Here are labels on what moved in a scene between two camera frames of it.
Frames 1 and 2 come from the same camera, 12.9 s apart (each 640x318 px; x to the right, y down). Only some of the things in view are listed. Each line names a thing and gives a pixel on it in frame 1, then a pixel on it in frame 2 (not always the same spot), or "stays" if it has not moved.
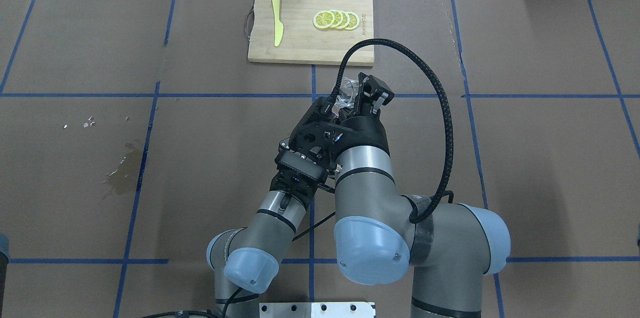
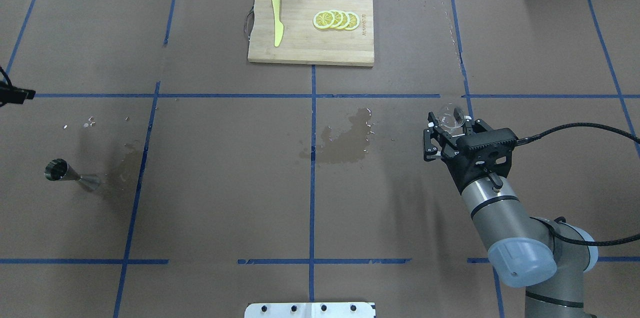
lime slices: [323, 19] stays
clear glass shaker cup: [346, 97] -> [452, 119]
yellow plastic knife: [278, 29] stays
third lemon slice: [346, 20] stays
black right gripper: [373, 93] -> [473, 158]
